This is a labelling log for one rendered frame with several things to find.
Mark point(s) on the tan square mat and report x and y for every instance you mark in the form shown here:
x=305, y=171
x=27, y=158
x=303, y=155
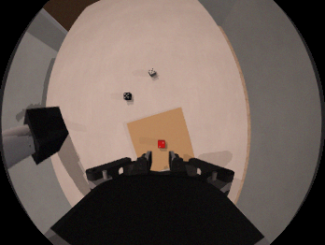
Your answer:
x=169, y=126

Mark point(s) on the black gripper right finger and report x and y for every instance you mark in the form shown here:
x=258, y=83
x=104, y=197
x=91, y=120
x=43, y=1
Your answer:
x=219, y=176

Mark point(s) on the red die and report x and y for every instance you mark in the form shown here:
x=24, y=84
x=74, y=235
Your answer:
x=161, y=144

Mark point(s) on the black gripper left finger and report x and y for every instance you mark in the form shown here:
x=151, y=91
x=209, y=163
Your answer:
x=109, y=171

